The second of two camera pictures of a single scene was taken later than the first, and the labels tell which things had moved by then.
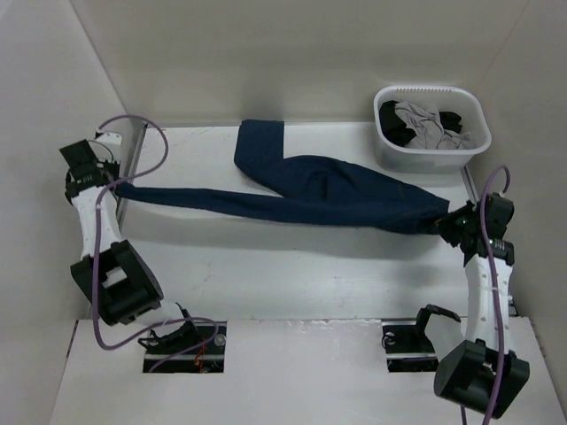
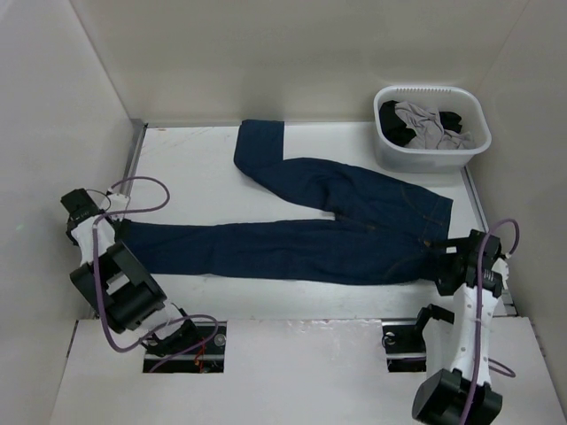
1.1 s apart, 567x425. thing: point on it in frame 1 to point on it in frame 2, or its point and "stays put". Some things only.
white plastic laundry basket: x=455 y=100 stays put
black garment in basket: x=396 y=131 stays put
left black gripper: x=113 y=166 to x=118 y=225
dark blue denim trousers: x=326 y=188 to x=380 y=232
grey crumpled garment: x=426 y=125 stays put
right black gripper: x=444 y=223 to x=444 y=282
